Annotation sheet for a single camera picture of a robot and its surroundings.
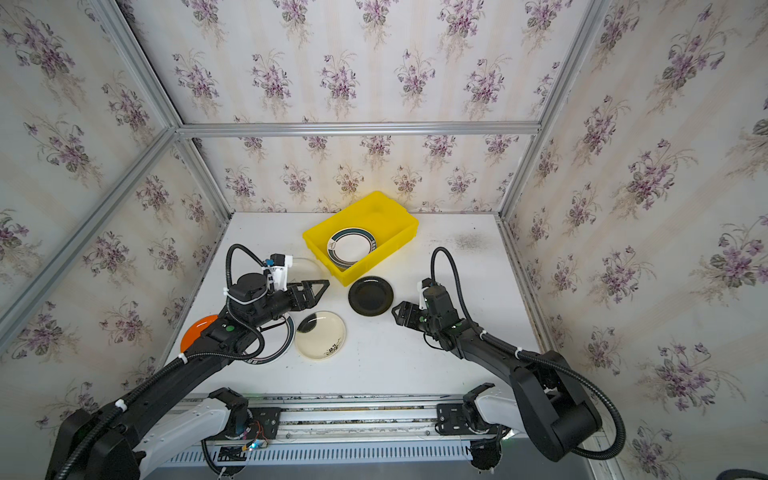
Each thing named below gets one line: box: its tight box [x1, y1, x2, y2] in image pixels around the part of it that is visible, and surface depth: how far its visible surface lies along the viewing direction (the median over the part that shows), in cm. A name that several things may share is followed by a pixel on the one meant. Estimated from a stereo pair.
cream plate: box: [294, 310, 347, 360], surface depth 90 cm
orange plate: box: [180, 314, 219, 353], surface depth 90 cm
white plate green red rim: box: [326, 228, 377, 269], surface depth 110 cm
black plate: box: [348, 276, 394, 317], surface depth 97 cm
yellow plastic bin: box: [302, 191, 419, 287], surface depth 114 cm
